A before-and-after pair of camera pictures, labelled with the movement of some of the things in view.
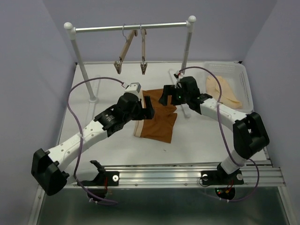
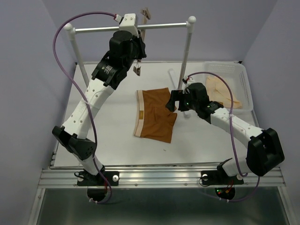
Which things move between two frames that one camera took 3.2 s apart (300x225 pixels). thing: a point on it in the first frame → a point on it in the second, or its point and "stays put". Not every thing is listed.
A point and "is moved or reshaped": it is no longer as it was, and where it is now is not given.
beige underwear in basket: (228, 97) stays put
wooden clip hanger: (118, 63) is moved or reshaped
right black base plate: (224, 184) stays put
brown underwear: (161, 127) stays put
